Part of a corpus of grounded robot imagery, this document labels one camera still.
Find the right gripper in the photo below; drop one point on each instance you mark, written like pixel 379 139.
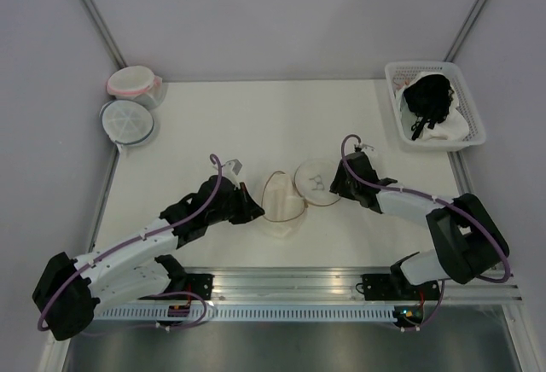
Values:
pixel 337 185

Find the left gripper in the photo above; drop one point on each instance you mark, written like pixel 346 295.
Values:
pixel 249 208

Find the beige mesh laundry bag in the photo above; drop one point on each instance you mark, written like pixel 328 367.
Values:
pixel 286 197

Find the black lace bra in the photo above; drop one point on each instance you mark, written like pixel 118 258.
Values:
pixel 429 99

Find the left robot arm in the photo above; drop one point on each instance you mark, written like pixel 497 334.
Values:
pixel 72 291

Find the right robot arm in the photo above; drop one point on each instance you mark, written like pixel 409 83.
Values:
pixel 466 241

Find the blue trimmed mesh laundry bag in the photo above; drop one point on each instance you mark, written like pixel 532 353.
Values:
pixel 127 124

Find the pink trimmed mesh laundry bag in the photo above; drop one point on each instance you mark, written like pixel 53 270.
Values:
pixel 138 84

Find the white cloth in basket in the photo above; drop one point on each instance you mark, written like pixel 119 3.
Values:
pixel 455 127

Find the white plastic basket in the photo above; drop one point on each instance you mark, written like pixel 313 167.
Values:
pixel 399 74

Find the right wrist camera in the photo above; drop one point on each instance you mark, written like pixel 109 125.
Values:
pixel 364 150

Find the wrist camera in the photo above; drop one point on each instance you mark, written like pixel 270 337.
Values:
pixel 231 170
pixel 364 150

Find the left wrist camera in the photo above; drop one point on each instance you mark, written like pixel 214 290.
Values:
pixel 231 170

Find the aluminium mounting rail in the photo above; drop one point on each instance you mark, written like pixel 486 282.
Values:
pixel 333 286

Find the white slotted cable duct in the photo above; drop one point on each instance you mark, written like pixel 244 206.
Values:
pixel 242 313

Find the right aluminium frame post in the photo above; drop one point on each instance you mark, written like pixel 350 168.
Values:
pixel 467 26

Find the aluminium frame post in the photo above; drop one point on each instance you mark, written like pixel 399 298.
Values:
pixel 467 26
pixel 100 26

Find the left aluminium frame post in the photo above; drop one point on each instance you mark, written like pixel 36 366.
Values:
pixel 100 26

